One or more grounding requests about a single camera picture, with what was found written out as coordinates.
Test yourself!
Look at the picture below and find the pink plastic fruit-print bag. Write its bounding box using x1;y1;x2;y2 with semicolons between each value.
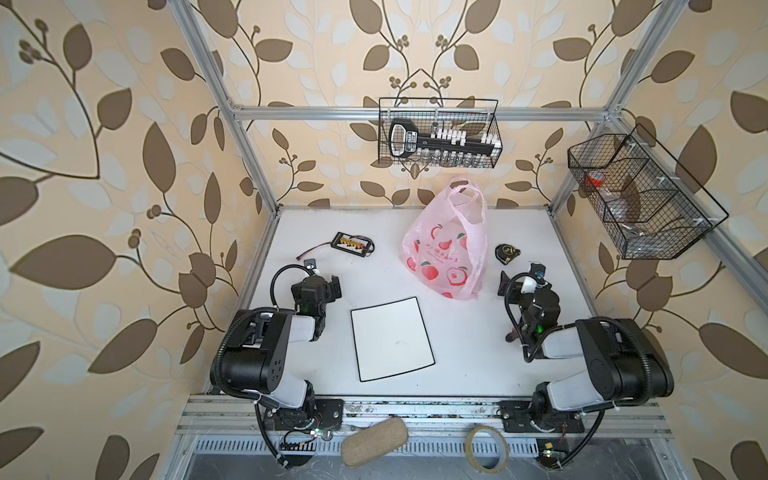
400;177;490;301

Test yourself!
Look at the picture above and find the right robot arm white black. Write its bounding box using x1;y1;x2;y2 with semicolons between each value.
497;264;674;470

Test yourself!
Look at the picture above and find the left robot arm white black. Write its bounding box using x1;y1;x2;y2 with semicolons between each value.
210;260;344;469

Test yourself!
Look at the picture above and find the black tape measure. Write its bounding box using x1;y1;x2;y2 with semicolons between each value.
494;244;521;265

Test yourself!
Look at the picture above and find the white mat with black border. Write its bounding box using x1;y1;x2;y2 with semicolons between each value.
350;297;436;383

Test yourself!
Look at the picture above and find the red-capped item in basket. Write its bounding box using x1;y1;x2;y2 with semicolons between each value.
585;171;606;190

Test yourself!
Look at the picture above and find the clear tape roll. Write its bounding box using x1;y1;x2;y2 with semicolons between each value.
464;425;510;474

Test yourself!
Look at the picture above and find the beige sponge block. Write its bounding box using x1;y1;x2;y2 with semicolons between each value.
340;417;409;468

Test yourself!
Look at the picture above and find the black tool set in basket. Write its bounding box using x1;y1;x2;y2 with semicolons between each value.
384;118;503;159

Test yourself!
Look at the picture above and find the right black wire basket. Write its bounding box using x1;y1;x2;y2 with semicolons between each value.
567;124;729;260

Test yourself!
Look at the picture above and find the black wire basket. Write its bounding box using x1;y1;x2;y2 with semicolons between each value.
567;124;729;260
377;96;503;169

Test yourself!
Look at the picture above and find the back black wire basket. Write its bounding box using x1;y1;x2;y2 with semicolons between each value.
377;96;503;169

